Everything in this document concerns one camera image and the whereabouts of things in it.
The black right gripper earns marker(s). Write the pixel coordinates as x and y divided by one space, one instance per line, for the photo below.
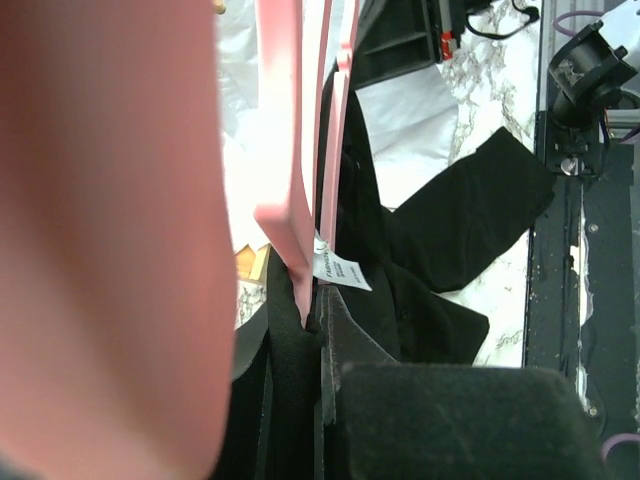
397 37

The pink hanger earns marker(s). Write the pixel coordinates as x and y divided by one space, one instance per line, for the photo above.
118 281

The wooden clothes rack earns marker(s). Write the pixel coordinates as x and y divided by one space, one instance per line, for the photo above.
252 262

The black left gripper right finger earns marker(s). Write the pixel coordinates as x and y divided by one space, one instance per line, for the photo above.
381 419

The black shirt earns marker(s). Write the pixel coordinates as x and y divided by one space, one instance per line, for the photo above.
439 240

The white shirt front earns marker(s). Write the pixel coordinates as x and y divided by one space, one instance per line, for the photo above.
410 120

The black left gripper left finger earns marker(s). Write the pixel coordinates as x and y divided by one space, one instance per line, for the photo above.
271 417

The black base bar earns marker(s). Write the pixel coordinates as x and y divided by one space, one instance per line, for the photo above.
582 312

